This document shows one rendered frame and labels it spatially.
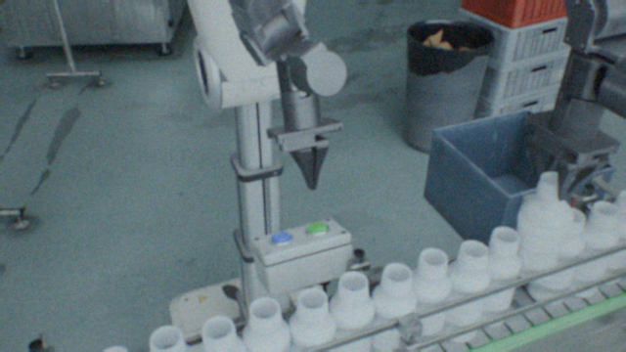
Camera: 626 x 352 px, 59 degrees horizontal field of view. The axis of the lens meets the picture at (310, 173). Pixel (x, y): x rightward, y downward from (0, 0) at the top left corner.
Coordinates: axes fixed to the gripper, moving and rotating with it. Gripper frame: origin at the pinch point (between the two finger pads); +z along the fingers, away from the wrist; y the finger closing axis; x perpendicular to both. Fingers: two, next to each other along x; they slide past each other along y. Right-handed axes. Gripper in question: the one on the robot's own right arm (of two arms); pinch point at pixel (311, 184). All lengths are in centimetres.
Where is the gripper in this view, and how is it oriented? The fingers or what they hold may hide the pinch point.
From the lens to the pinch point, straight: 84.7
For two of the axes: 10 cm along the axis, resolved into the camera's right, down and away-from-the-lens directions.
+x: -3.5, -2.2, 9.1
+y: 9.3, -2.1, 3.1
